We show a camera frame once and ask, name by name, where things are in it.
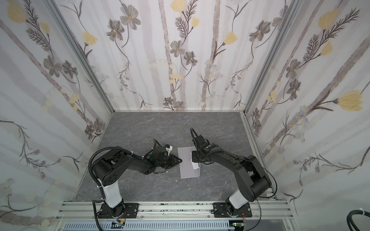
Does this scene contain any grey paper envelope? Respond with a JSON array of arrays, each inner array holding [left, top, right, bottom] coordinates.
[[177, 146, 200, 179]]

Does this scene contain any blue bordered letter paper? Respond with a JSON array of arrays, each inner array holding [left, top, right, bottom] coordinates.
[[191, 150, 199, 170]]

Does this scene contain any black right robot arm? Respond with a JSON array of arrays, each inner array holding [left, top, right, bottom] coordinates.
[[192, 135, 272, 217]]

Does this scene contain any black corrugated cable conduit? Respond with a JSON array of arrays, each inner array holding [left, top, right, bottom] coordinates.
[[88, 146, 134, 231]]

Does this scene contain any white slotted cable duct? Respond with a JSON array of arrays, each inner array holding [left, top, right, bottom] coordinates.
[[62, 220, 235, 231]]

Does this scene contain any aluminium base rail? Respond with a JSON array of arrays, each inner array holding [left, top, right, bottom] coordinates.
[[54, 201, 298, 223]]

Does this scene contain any black cable bundle corner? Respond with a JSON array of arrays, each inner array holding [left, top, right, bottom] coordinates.
[[346, 208, 370, 231]]

